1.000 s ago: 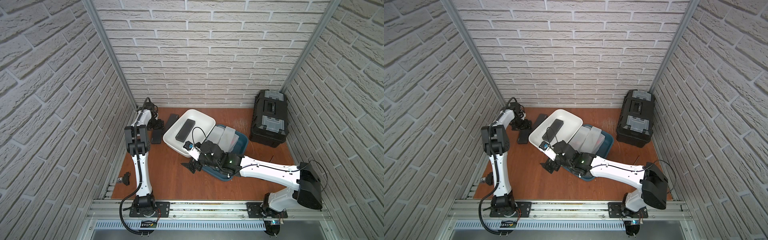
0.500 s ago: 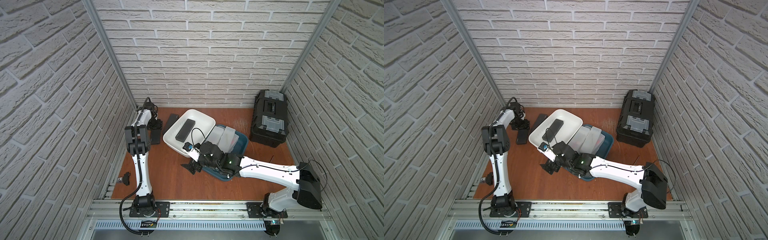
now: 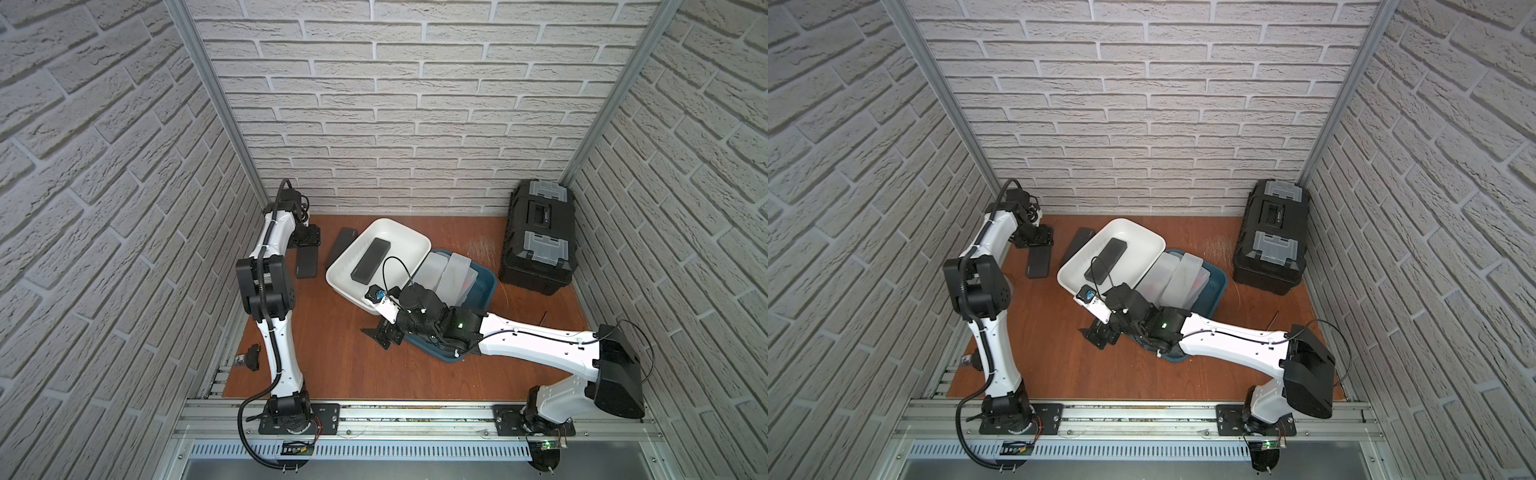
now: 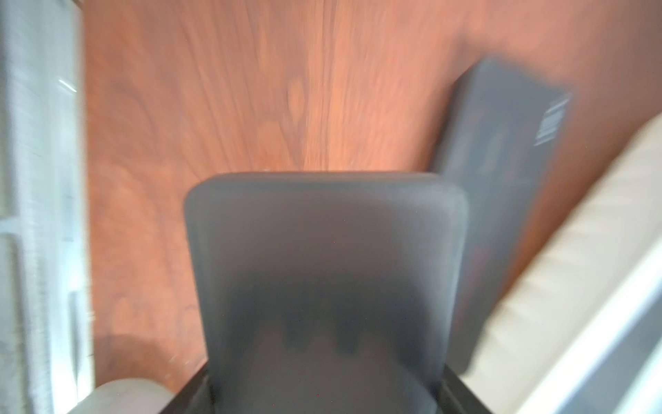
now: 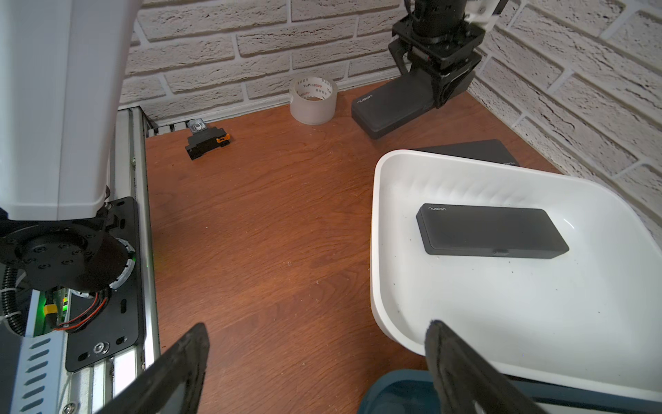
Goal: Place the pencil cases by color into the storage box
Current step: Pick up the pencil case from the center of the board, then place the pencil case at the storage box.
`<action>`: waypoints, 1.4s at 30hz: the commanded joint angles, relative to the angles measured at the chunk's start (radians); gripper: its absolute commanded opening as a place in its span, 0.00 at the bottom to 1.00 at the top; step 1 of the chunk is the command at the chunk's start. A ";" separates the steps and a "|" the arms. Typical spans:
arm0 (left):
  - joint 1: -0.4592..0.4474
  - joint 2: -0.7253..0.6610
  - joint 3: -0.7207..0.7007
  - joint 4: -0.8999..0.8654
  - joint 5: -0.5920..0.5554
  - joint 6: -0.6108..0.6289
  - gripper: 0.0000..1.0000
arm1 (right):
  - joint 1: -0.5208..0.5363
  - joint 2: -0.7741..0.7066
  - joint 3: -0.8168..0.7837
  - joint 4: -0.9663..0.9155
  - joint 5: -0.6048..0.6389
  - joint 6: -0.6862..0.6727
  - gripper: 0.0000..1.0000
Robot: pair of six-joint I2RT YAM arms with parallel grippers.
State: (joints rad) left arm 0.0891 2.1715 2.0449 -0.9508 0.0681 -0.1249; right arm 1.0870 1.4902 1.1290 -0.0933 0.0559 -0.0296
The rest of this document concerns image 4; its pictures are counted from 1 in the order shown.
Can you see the white plastic tray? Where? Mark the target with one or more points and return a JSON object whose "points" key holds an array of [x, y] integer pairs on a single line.
{"points": [[581, 293]]}

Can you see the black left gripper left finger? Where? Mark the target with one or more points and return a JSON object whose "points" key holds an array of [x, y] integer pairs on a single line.
{"points": [[196, 397]]}

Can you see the black pencil case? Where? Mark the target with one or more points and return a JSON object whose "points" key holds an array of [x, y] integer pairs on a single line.
{"points": [[499, 135], [323, 292]]}

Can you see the clear tape roll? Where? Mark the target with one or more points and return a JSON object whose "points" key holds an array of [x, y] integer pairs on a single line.
{"points": [[126, 396]]}

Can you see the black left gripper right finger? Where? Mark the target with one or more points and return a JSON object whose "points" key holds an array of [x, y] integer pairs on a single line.
{"points": [[454, 397]]}

